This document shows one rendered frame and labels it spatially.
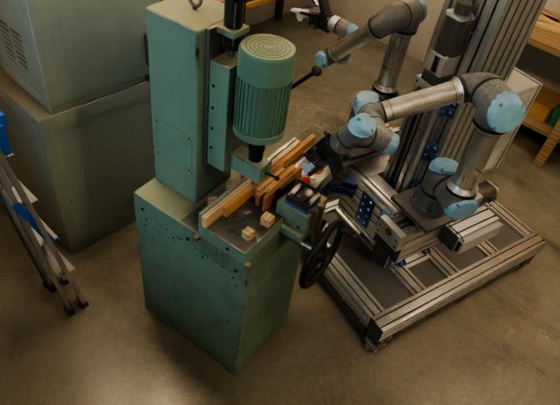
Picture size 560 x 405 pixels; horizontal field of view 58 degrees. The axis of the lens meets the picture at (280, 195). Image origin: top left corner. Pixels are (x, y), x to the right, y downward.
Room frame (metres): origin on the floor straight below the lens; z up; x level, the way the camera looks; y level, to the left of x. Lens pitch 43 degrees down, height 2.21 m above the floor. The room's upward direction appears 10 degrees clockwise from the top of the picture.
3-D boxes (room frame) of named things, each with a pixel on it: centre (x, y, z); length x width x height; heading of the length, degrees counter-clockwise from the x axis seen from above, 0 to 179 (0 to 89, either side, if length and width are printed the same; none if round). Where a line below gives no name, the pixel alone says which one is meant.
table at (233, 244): (1.38, -0.01, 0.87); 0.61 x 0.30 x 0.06; 152
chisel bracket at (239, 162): (1.40, 0.12, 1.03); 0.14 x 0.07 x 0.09; 62
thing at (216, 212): (1.44, 0.10, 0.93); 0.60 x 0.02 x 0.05; 152
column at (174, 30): (1.52, 0.37, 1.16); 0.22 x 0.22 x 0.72; 62
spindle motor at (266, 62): (1.39, 0.11, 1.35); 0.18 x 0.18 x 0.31
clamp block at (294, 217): (1.34, -0.09, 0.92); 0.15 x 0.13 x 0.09; 152
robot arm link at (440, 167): (1.58, -0.62, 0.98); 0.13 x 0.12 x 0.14; 17
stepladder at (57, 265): (1.32, 1.02, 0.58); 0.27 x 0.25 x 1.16; 144
